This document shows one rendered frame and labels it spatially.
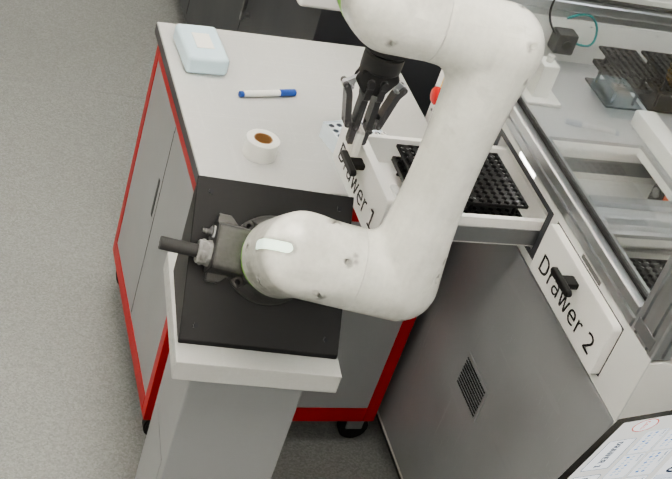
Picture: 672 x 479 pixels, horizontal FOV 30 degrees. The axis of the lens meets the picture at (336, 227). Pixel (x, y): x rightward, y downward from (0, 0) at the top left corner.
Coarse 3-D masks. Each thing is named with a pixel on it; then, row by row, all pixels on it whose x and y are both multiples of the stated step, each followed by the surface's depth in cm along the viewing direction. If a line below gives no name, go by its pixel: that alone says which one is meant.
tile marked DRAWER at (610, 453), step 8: (624, 440) 177; (632, 440) 175; (608, 448) 176; (616, 448) 175; (624, 448) 173; (600, 456) 174; (608, 456) 173; (616, 456) 172; (592, 464) 173; (600, 464) 171; (608, 464) 170
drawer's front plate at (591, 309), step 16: (544, 240) 234; (560, 240) 229; (560, 256) 228; (576, 256) 226; (544, 272) 233; (576, 272) 223; (544, 288) 233; (592, 288) 219; (576, 304) 222; (592, 304) 218; (560, 320) 227; (576, 320) 222; (592, 320) 217; (608, 320) 213; (576, 336) 222; (608, 336) 212; (592, 352) 217; (608, 352) 215; (592, 368) 216
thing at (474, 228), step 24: (384, 144) 248; (408, 144) 249; (384, 168) 249; (528, 192) 247; (480, 216) 234; (504, 216) 236; (528, 216) 247; (456, 240) 236; (480, 240) 237; (504, 240) 238; (528, 240) 240
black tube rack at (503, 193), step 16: (400, 160) 246; (400, 176) 243; (480, 176) 244; (496, 176) 246; (480, 192) 239; (496, 192) 241; (512, 192) 243; (464, 208) 240; (480, 208) 241; (496, 208) 242; (512, 208) 241
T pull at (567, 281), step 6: (552, 270) 224; (558, 270) 223; (558, 276) 222; (564, 276) 223; (570, 276) 223; (558, 282) 222; (564, 282) 221; (570, 282) 222; (576, 282) 222; (564, 288) 220; (570, 288) 222; (576, 288) 222; (564, 294) 220; (570, 294) 219
